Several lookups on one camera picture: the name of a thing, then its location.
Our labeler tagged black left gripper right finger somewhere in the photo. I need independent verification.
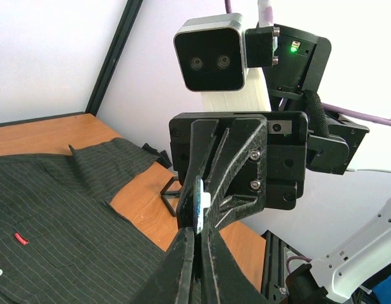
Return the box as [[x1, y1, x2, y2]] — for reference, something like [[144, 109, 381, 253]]
[[201, 226, 268, 304]]

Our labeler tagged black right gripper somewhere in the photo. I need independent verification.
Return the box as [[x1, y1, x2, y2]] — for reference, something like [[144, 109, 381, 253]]
[[169, 111, 307, 230]]

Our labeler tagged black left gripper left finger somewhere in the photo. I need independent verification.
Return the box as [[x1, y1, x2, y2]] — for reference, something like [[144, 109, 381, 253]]
[[132, 227, 195, 303]]

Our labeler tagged blue white brooch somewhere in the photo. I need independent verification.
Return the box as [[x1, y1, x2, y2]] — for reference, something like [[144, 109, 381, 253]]
[[193, 175, 211, 235]]

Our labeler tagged dark grey pinstriped shirt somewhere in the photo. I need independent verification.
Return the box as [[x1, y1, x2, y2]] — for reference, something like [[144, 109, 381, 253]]
[[0, 138, 164, 303]]

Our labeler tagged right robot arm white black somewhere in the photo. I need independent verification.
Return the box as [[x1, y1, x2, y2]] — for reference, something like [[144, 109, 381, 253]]
[[169, 25, 351, 303]]

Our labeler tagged small red brooch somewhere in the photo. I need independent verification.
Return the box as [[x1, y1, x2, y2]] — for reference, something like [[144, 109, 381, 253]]
[[14, 232, 28, 246]]

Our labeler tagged small black square holder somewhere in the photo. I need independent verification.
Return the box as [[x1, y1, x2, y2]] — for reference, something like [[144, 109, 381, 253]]
[[160, 176, 182, 217]]

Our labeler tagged blue plastic bin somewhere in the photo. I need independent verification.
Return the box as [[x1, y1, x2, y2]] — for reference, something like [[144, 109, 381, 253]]
[[373, 278, 391, 304]]

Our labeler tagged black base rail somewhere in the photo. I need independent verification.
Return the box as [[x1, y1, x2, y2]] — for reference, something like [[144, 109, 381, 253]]
[[260, 231, 309, 303]]

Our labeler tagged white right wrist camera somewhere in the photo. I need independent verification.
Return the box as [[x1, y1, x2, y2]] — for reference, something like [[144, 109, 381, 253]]
[[173, 13, 271, 112]]

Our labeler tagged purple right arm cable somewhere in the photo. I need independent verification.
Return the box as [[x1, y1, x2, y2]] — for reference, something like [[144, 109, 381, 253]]
[[223, 0, 391, 127]]

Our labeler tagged black right frame post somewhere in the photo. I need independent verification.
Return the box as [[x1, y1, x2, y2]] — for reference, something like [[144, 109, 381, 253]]
[[85, 0, 144, 116]]

